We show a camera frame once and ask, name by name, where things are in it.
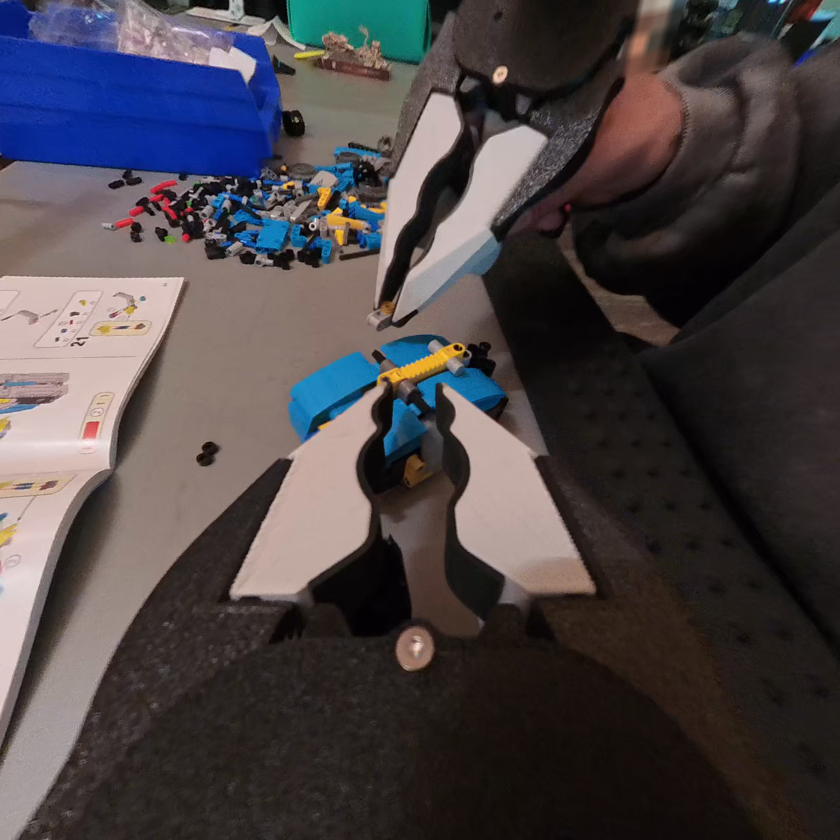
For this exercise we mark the crumpled clear plastic bag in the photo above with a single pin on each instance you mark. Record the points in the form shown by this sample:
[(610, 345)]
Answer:
[(151, 29)]

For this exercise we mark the blue storage bin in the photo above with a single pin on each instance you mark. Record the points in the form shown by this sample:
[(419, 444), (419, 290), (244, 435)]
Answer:
[(131, 118)]

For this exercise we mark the grey desk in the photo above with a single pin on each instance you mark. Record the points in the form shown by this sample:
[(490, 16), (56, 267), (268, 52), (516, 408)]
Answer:
[(229, 367)]

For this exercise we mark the yellow pencil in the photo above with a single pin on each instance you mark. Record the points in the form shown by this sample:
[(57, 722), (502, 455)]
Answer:
[(308, 55)]

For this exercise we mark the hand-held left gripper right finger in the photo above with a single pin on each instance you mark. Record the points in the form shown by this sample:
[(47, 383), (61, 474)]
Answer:
[(518, 525)]

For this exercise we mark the pile of small brick parts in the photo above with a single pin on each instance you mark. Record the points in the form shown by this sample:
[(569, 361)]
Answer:
[(275, 216)]

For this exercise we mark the brown model on base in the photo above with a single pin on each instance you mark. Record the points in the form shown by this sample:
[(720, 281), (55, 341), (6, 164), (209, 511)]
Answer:
[(354, 56)]

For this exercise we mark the open instruction booklet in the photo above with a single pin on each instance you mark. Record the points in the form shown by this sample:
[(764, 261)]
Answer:
[(65, 394)]

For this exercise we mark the black toy wheel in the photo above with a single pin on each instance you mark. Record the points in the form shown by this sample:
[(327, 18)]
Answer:
[(294, 123)]

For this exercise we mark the blue brick toy car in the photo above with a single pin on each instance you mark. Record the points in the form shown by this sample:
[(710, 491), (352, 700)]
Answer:
[(341, 394)]

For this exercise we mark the dark dotted cloth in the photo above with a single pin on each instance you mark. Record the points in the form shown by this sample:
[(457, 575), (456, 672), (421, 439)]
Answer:
[(590, 426)]

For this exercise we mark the person's right forearm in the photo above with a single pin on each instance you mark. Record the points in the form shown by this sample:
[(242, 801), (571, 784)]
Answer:
[(741, 164)]

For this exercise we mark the person's right hand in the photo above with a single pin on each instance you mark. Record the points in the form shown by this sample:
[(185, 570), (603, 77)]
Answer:
[(636, 138)]

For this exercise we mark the small grey brick connector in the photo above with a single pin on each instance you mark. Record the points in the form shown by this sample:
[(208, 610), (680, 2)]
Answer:
[(376, 319)]

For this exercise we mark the black double connector piece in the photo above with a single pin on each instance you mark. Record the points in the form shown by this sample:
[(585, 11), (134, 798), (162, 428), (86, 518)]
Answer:
[(207, 454)]

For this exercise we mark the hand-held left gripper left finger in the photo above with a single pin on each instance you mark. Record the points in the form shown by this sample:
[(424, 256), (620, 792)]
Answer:
[(308, 525)]

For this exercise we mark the teal storage bin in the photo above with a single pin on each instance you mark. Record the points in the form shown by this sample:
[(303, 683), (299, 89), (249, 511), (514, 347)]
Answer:
[(354, 29)]

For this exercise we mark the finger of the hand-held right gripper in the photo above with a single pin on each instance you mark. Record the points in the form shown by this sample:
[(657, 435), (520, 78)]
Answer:
[(485, 197), (426, 144)]

